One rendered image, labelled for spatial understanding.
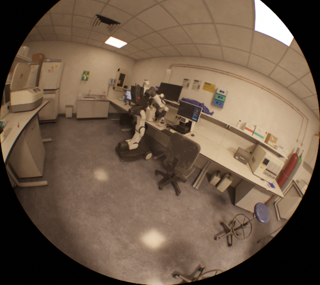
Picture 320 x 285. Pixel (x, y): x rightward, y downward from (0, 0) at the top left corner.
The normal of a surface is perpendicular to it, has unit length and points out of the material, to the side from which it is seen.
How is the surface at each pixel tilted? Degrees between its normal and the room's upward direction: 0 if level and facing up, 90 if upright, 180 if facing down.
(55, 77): 90
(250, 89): 90
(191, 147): 90
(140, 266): 0
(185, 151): 90
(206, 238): 0
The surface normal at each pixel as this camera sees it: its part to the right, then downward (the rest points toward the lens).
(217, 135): -0.62, 0.06
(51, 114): 0.73, 0.39
